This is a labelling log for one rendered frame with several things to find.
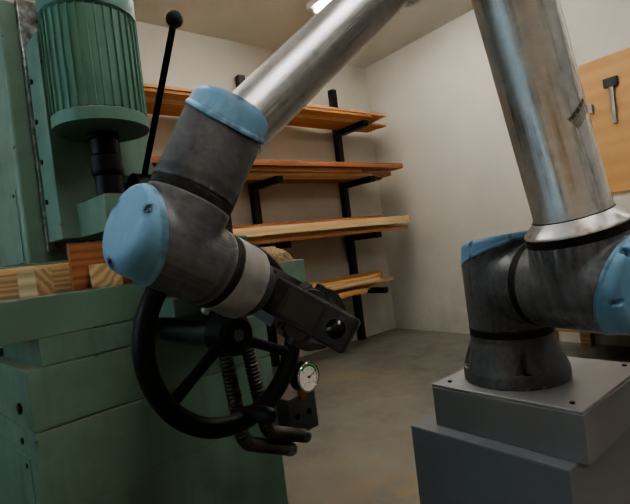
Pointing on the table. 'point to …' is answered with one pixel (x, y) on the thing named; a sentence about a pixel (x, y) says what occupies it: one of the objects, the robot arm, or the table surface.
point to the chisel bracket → (95, 214)
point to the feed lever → (158, 98)
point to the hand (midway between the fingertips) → (347, 333)
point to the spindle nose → (106, 162)
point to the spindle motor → (92, 68)
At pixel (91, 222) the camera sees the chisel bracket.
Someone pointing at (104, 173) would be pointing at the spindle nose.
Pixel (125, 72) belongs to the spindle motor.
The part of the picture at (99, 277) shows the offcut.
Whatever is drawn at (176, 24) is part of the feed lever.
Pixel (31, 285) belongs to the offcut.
